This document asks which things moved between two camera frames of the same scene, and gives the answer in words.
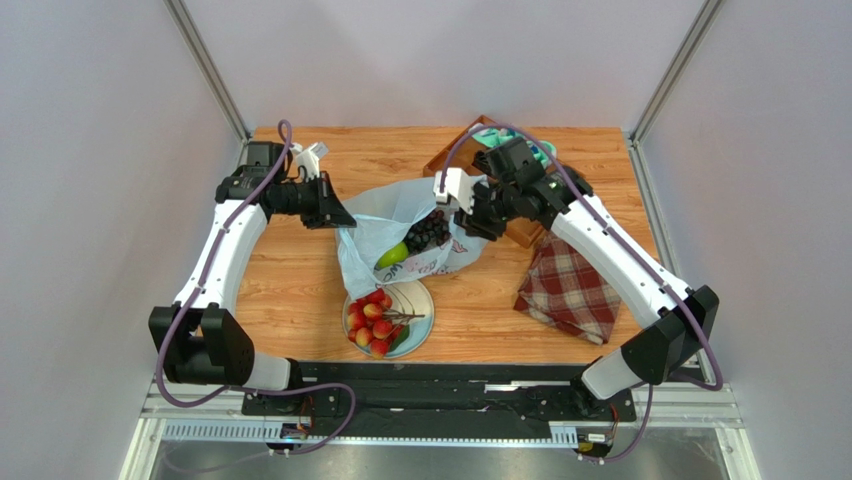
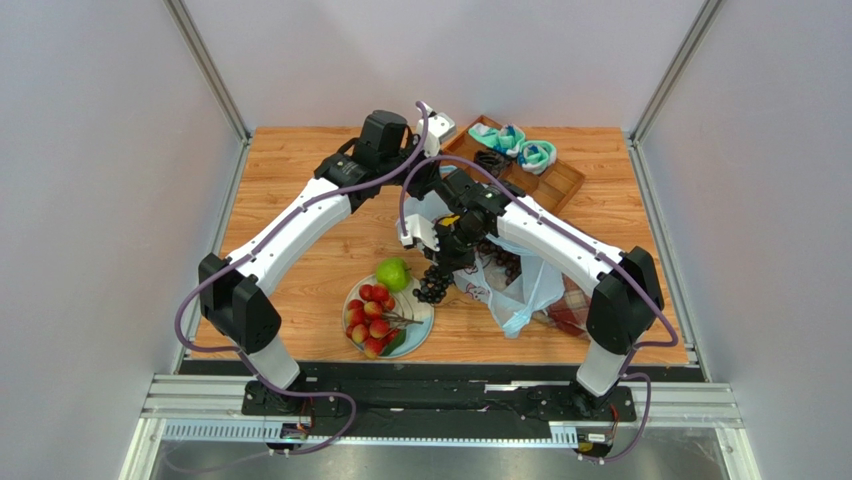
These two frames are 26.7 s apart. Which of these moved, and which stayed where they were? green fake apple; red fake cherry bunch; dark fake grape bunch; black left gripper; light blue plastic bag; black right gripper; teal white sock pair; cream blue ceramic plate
Moved: green fake apple; black right gripper; light blue plastic bag; dark fake grape bunch; black left gripper
Stayed: cream blue ceramic plate; teal white sock pair; red fake cherry bunch
